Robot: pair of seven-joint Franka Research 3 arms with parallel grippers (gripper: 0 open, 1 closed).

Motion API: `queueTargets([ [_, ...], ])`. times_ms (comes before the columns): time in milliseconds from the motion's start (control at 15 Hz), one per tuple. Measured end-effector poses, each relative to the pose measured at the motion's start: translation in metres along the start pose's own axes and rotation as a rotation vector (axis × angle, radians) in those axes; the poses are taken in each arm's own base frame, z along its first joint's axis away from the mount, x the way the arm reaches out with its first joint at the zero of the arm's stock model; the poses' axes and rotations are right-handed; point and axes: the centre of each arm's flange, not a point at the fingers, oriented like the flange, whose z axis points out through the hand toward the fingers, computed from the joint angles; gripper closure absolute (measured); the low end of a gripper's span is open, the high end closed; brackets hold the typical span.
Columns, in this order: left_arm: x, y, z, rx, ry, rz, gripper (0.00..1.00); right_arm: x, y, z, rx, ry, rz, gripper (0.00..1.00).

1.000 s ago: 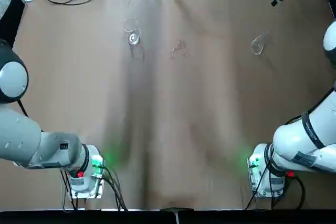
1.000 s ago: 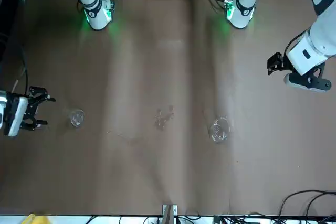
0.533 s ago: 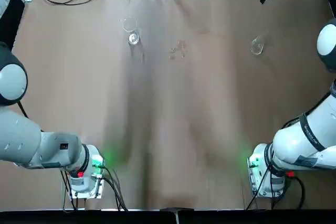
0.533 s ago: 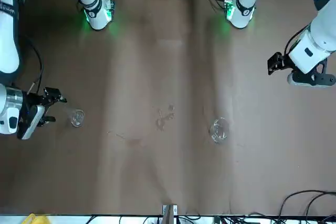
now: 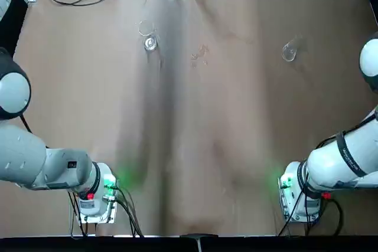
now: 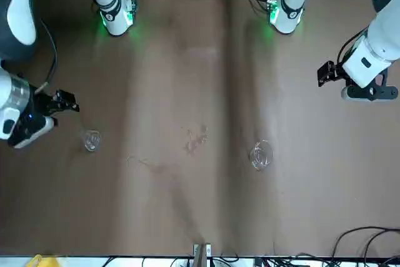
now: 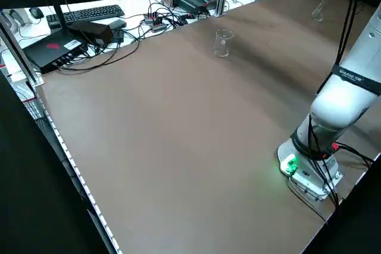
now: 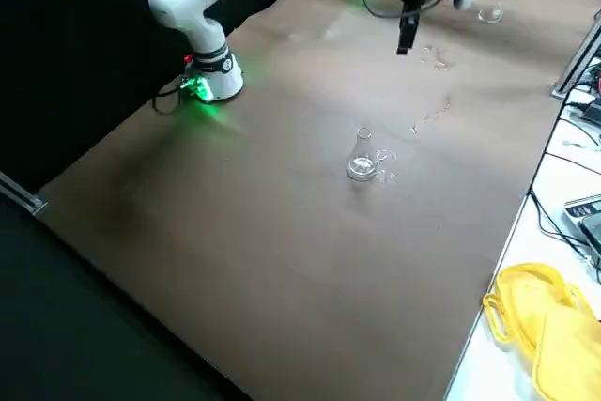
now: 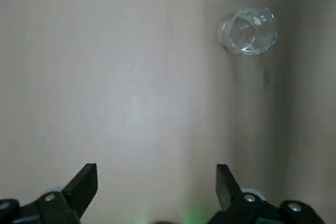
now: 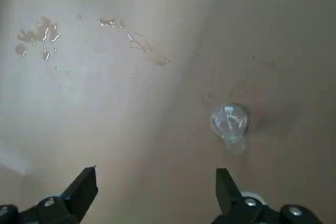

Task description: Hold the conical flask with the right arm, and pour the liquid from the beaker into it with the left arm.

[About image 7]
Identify clear glass beaker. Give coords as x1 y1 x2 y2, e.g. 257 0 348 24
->
213 29 235 58

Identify clear glass conical flask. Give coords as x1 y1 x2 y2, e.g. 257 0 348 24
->
311 0 332 22

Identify small black adapter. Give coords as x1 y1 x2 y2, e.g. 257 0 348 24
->
108 18 128 30

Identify black power brick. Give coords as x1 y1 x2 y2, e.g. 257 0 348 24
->
67 21 114 47

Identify black keyboard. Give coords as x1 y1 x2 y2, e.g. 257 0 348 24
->
46 4 126 29

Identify black laptop red logo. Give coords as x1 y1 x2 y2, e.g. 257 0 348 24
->
22 32 90 75

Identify grey handheld controller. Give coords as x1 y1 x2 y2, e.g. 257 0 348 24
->
8 9 30 26

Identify black desk cable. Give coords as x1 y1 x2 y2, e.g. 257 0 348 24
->
58 32 141 73

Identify black base cable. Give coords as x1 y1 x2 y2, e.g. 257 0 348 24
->
287 142 374 225

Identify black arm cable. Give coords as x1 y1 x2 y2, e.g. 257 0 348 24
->
308 0 358 162

